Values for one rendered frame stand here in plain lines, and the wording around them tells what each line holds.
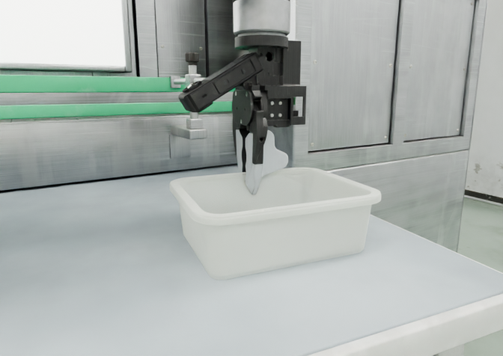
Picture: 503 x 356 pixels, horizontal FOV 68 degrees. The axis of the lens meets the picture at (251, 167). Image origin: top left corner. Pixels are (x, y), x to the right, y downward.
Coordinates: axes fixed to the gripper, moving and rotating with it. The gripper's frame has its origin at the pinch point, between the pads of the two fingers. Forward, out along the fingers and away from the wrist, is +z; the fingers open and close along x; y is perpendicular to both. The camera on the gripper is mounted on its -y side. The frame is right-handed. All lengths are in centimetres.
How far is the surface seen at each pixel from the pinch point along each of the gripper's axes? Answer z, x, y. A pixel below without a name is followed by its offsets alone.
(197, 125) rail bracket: -6.1, 26.6, -0.1
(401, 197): 17, 29, 58
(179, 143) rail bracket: -1.1, 36.2, -1.9
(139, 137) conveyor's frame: -3.2, 35.4, -10.6
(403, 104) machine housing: -9, 29, 56
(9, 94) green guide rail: -12.3, 34.2, -33.3
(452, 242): 36, 33, 86
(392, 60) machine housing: -20, 29, 52
